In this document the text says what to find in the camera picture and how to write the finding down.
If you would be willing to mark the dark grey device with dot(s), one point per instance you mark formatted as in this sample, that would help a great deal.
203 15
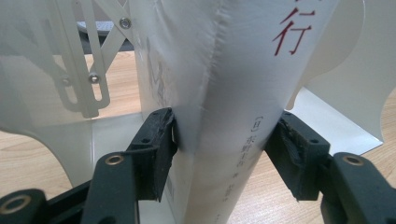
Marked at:
102 26

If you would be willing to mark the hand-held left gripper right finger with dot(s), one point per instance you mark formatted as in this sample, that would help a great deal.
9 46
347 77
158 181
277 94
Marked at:
299 161

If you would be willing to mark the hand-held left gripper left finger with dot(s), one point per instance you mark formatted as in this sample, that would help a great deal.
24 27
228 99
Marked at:
154 161

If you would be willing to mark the white book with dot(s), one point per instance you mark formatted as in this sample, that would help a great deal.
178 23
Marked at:
233 77

